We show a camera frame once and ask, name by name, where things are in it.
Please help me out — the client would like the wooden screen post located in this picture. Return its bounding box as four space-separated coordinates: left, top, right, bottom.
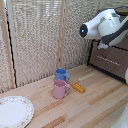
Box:
0 0 16 91
57 0 67 71

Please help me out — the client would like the white floral rimmed plate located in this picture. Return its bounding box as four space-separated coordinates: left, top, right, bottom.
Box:
0 95 35 128

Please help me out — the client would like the orange bar with white stripes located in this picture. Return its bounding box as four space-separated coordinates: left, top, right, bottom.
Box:
71 82 87 94

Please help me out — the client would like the bamboo blind screen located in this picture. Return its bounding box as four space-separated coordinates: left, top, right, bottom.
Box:
0 9 12 94
6 0 63 88
63 0 101 71

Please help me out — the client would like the silver drawer handle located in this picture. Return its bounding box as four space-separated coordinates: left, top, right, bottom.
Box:
96 54 122 68

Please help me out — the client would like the blue ceramic mug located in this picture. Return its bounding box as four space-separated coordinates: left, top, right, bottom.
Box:
54 67 71 83

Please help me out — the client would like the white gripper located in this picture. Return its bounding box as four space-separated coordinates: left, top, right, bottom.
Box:
97 41 110 51

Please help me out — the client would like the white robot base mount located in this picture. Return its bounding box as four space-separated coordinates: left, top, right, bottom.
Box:
111 105 128 128

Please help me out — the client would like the pink ceramic mug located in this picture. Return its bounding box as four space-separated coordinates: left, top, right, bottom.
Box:
52 79 72 100

